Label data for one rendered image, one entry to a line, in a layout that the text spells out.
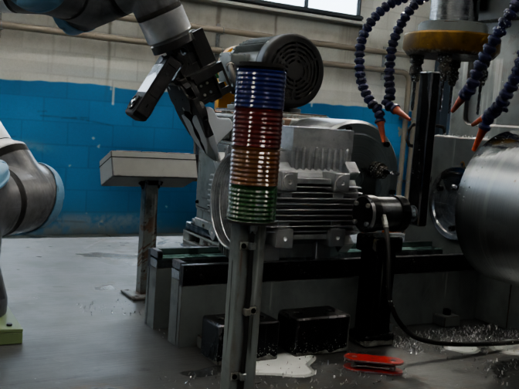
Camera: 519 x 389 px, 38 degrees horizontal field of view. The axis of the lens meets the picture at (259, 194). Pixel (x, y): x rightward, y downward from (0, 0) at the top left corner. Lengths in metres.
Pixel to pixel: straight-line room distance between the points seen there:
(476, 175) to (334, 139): 0.24
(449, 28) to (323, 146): 0.34
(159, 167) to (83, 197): 5.47
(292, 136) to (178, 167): 0.29
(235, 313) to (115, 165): 0.55
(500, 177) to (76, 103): 5.83
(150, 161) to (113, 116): 5.48
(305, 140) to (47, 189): 0.44
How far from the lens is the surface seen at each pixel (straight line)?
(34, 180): 1.27
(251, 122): 0.86
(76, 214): 6.87
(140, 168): 1.39
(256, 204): 0.86
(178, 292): 1.14
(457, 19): 1.45
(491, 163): 1.19
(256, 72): 0.86
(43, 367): 1.07
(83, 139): 6.81
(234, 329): 0.91
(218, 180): 1.28
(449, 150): 1.55
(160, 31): 1.19
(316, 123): 1.65
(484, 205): 1.17
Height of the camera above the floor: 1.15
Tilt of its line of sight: 6 degrees down
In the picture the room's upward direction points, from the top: 4 degrees clockwise
